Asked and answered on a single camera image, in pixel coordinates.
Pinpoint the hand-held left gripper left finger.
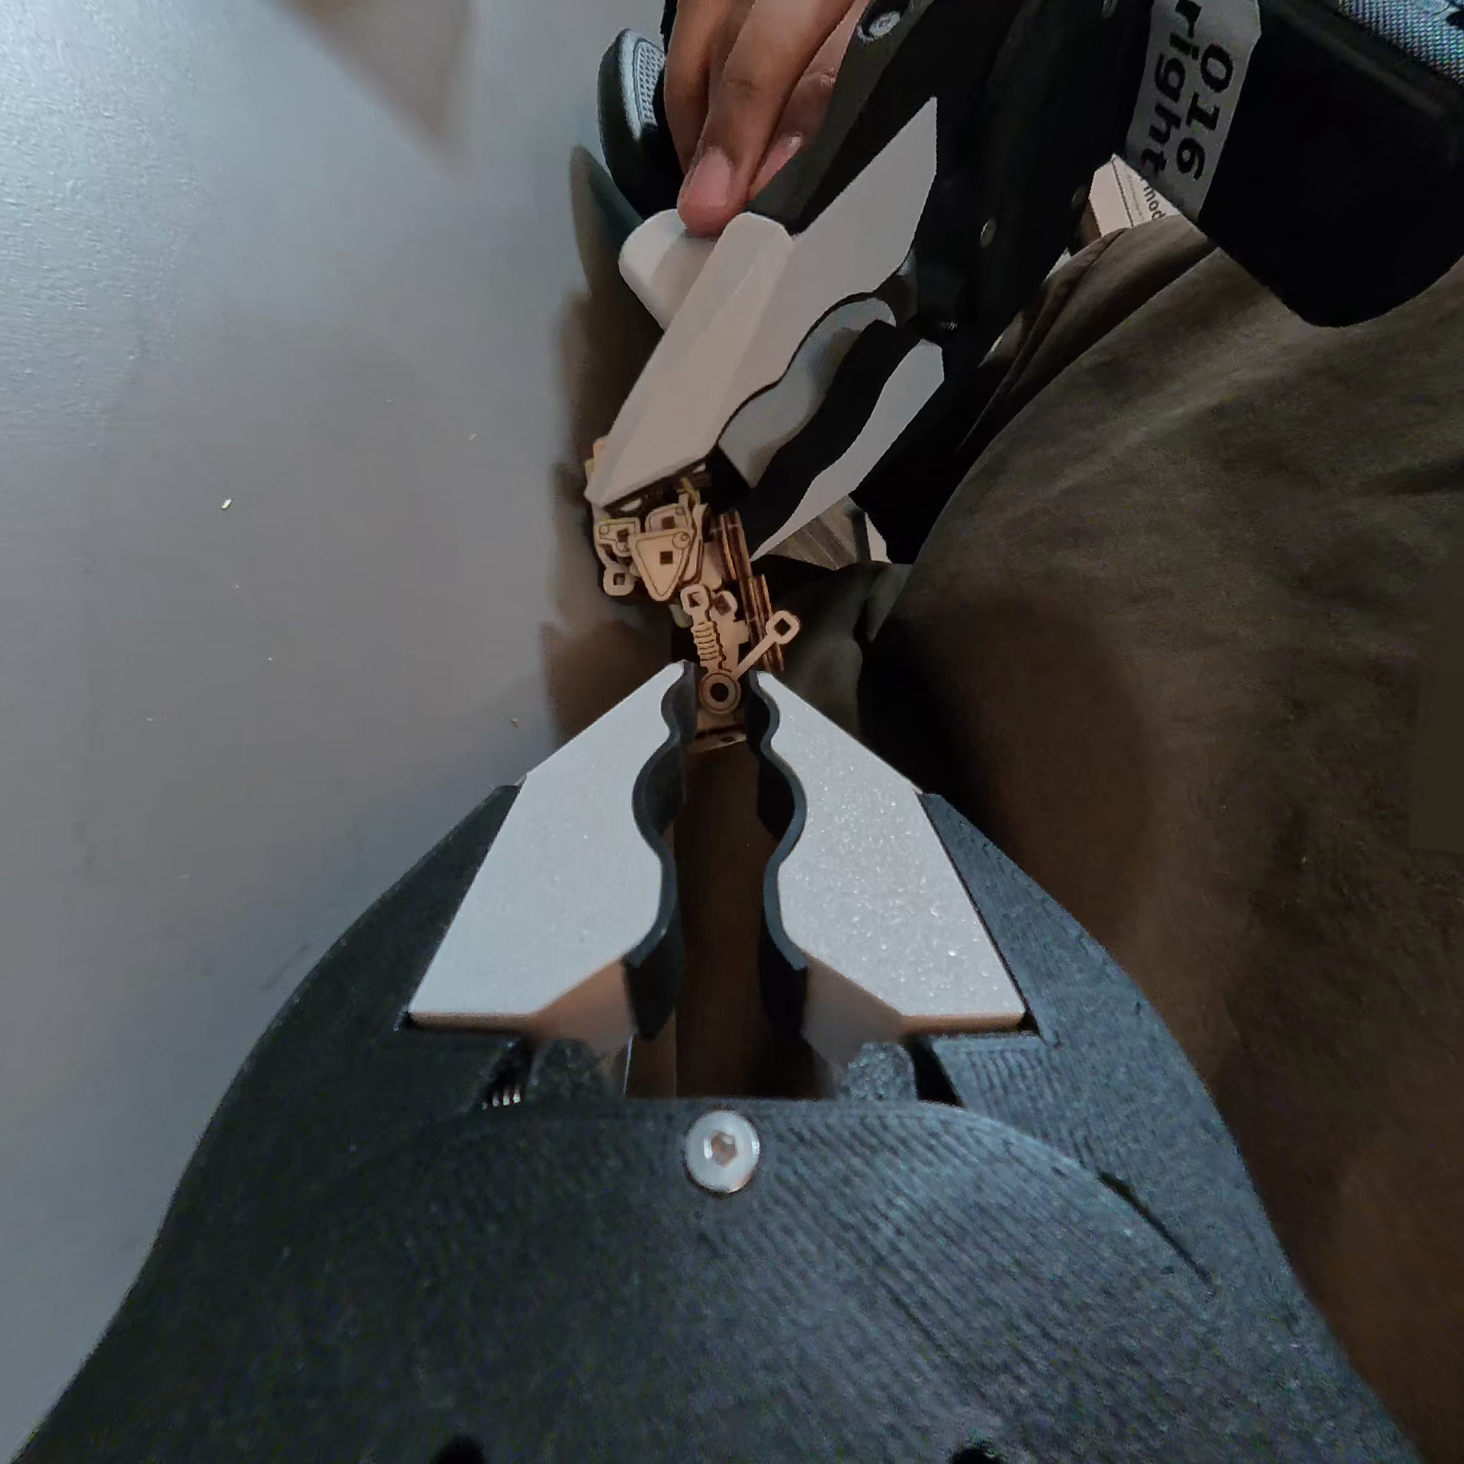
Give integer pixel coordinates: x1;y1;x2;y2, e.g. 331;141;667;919
406;659;699;1082

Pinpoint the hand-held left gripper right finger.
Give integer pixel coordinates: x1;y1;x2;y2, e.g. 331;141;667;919
746;671;1026;1074

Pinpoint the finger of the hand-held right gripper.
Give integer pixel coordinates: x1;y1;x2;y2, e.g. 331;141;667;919
719;303;951;565
584;98;944;512

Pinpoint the wooden robot model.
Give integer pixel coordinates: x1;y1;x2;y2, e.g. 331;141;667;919
584;464;791;676

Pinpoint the small wooden lever piece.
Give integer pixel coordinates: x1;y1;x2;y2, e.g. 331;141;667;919
679;584;805;751

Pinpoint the person's right hand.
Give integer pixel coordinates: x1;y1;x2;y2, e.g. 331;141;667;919
664;0;873;232

